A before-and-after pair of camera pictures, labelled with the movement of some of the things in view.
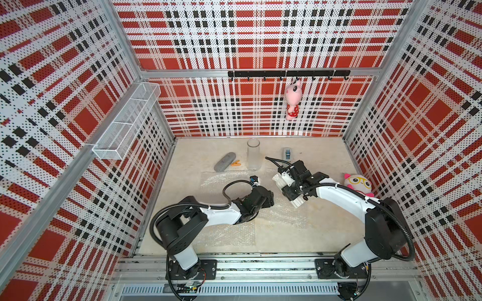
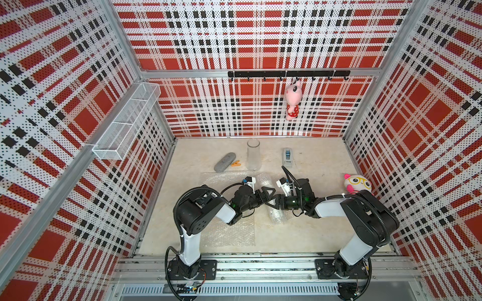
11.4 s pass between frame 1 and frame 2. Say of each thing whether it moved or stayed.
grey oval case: stayed
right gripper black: moved
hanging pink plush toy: stayed
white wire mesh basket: stayed
